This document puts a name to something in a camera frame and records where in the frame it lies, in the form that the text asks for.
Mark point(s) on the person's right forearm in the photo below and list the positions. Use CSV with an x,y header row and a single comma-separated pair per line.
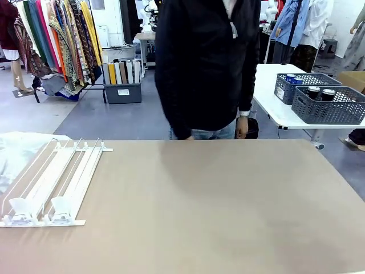
x,y
178,120

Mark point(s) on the white robot on workbench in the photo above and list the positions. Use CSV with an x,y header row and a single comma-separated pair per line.
x,y
146,17

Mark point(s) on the pink hanging fabric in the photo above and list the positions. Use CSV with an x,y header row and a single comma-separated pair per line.
x,y
45,25

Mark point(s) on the person in black jacket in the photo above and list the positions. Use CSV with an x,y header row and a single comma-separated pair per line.
x,y
205,71

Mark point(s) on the black stand pole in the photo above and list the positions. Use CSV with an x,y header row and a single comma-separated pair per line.
x,y
293,28

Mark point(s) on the grey basket with white label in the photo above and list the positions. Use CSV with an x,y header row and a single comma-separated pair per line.
x,y
285,91

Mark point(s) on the white fabric roll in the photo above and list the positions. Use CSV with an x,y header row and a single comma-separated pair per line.
x,y
137,71
129,71
118,74

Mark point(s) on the brown cardboard box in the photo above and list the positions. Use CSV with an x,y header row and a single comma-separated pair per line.
x,y
352,78

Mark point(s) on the black round stool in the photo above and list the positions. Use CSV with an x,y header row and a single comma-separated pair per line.
x,y
253,128

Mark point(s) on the mannequin in blue shirt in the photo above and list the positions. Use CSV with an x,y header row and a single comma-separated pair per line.
x,y
280,28

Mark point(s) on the olive patterned hanging fabric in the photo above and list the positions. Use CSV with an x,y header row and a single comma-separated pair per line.
x,y
68,57

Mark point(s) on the yellow fabric roll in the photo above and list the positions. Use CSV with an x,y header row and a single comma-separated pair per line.
x,y
112,74

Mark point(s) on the person's left hand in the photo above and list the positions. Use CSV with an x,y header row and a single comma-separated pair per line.
x,y
241,128

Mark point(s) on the bystander leg with shoe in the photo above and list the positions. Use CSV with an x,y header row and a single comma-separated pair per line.
x,y
357,137

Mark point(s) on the grey workbench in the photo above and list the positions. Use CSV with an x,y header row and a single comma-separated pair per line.
x,y
144,35

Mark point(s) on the grey plastic woven basket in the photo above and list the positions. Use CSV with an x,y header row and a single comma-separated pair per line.
x,y
328,112

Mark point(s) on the grey step stool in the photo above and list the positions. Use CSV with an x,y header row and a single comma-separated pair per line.
x,y
330,47

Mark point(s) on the brown fabric roll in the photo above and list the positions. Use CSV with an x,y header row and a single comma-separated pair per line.
x,y
123,72

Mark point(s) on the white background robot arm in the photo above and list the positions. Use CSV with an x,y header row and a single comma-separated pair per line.
x,y
271,11

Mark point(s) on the pile of folded cloths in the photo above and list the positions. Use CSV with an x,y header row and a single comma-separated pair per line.
x,y
57,85

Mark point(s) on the orange hanging fabric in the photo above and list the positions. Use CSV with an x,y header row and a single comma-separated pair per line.
x,y
58,54

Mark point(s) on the grey storage bin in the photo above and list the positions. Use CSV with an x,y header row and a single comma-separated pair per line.
x,y
122,92

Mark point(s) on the white side table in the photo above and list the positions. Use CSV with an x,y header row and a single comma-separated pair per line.
x,y
268,94

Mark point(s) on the mannequin in white shirt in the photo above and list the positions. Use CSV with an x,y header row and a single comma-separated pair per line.
x,y
313,25

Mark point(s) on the person's left forearm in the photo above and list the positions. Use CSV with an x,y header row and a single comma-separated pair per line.
x,y
248,91

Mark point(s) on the white can dispenser rack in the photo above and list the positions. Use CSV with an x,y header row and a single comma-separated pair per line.
x,y
42,222

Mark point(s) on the mannequin in maroon top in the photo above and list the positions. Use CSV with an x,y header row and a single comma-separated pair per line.
x,y
7,28

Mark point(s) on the cream hanging fabric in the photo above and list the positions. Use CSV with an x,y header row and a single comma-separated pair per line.
x,y
22,17

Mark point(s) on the dark brown patterned hanging fabric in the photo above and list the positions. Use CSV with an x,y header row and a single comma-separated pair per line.
x,y
82,42

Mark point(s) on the black metal clothes rack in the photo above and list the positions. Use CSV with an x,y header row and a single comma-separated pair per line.
x,y
97,89

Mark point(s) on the yellow hanging fabric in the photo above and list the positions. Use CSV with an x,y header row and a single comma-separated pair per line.
x,y
91,28

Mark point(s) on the white box appliance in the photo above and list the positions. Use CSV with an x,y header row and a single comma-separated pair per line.
x,y
102,35

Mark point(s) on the green hanging fabric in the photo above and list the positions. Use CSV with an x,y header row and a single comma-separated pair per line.
x,y
37,31

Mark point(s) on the brown paisley garment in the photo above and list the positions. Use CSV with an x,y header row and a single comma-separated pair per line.
x,y
31,60

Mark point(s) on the grey fabric roll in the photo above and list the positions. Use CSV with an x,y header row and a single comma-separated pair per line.
x,y
106,74

